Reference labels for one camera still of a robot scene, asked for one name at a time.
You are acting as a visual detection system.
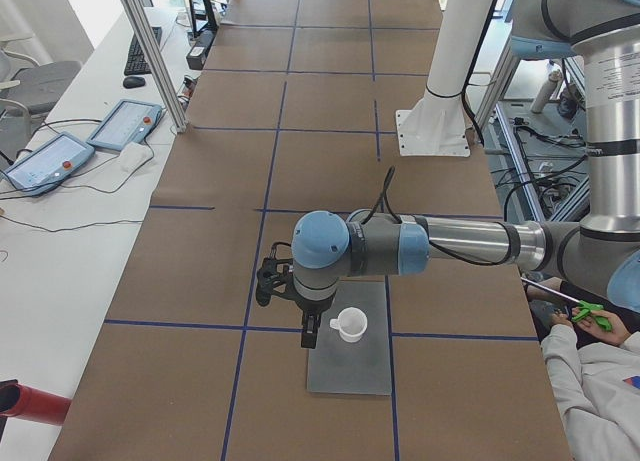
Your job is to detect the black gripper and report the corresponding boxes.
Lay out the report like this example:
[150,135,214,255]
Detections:
[297,295,334,349]

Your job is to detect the white cup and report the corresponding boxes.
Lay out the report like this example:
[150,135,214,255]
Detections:
[329,307,368,343]

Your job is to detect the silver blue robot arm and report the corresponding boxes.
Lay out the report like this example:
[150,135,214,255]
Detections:
[286,0,639,348]

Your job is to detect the grey closed laptop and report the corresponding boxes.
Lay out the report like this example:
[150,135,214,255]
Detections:
[307,281,392,395]

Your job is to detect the white folded cloth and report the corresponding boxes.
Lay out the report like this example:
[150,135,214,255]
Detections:
[117,143,152,173]

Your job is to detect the far blue teach pendant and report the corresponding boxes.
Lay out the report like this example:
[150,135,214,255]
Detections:
[87,99,163,151]

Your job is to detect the blue teach pendant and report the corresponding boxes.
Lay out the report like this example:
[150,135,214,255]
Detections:
[2,132,95,196]
[87,99,163,151]

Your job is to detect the person in white shirt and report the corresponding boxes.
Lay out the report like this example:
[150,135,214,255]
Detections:
[525,278,639,460]

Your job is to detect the black box device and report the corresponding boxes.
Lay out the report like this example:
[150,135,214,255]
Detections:
[186,30,215,71]

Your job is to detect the red tube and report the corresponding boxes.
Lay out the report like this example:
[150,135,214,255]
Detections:
[1,380,71,426]

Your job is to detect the black computer mouse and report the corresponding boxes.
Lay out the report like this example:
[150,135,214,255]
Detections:
[122,76,146,89]

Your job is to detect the near blue teach pendant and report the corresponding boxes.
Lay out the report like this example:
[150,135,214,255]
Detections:
[2,132,95,196]

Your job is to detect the black keyboard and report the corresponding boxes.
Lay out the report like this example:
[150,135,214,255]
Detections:
[123,35,151,76]

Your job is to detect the black monitor stand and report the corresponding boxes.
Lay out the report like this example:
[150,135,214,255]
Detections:
[186,0,218,39]

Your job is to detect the white bottle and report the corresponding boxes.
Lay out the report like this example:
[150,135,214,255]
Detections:
[530,70,563,114]

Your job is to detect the grey office chair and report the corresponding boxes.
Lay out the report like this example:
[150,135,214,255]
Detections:
[1,33,82,138]

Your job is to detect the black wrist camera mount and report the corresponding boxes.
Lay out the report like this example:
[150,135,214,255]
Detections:
[255,241,296,307]

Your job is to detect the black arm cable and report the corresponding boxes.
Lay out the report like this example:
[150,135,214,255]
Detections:
[368,165,521,267]

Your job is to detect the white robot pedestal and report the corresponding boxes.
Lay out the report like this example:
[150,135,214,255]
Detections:
[396,0,497,157]

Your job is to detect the green handled grabber tool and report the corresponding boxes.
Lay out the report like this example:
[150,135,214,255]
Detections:
[521,277,612,332]

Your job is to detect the aluminium frame rack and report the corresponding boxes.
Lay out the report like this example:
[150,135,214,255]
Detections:
[479,48,590,224]

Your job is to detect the aluminium frame post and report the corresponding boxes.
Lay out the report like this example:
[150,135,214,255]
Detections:
[121,0,187,133]

